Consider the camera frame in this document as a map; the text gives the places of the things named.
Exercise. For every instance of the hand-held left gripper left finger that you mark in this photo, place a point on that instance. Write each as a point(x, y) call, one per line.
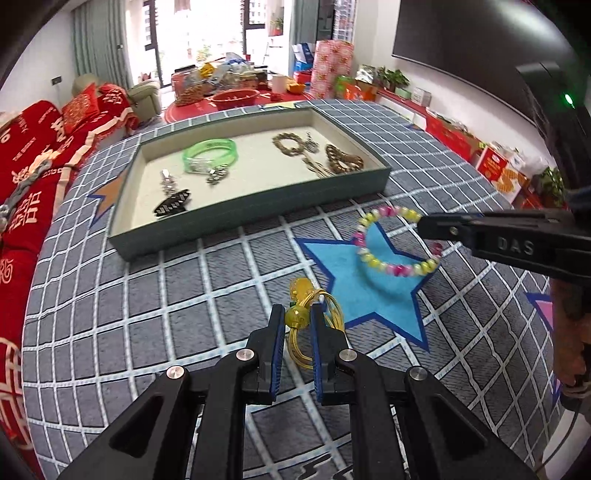
point(277, 353)

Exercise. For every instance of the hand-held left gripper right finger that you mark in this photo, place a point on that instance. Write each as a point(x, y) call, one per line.
point(317, 355)

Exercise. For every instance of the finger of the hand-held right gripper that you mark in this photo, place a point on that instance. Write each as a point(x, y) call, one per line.
point(443, 227)

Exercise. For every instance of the grey-green jewelry tray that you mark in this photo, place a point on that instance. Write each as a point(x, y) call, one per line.
point(258, 217)

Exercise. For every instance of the black hair clip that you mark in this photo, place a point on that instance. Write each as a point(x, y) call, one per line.
point(171, 204)

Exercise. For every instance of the green translucent bangle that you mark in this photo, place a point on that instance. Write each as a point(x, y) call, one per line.
point(231, 154)

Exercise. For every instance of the person's right hand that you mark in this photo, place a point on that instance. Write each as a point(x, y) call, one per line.
point(572, 332)

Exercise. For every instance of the small potted plant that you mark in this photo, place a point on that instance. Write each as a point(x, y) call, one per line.
point(551, 184)

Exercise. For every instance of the waffle print box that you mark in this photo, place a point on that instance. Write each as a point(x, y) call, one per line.
point(505, 173)

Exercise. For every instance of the large red gift box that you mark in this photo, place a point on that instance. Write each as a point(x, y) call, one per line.
point(450, 138)

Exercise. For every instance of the grey checked star blanket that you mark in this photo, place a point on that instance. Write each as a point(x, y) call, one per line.
point(161, 300)

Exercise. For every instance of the potted green plant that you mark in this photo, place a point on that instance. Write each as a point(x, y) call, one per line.
point(392, 78)

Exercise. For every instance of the green gift box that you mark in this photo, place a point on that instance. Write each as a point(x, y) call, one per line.
point(344, 87)

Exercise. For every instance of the red patterned wrapped box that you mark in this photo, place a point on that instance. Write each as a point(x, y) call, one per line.
point(330, 69)

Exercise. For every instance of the white cup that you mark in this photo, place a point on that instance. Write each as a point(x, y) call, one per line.
point(278, 84)

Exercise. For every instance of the blue and white box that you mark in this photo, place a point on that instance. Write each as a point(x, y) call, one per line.
point(302, 55)

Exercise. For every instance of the red woven basket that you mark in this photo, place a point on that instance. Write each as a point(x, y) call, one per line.
point(234, 99)

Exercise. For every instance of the red round table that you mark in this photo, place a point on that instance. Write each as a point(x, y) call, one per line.
point(184, 110)

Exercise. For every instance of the beige armchair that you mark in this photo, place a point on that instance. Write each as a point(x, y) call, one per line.
point(143, 94)

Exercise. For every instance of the grey white cloth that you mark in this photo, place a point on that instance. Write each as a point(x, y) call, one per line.
point(27, 180)

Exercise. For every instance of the red embroidered cushion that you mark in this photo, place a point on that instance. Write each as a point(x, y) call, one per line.
point(81, 110)

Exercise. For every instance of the sofa with red cover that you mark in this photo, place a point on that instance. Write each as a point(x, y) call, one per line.
point(32, 152)

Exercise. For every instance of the green curtain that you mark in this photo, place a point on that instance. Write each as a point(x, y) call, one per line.
point(99, 41)

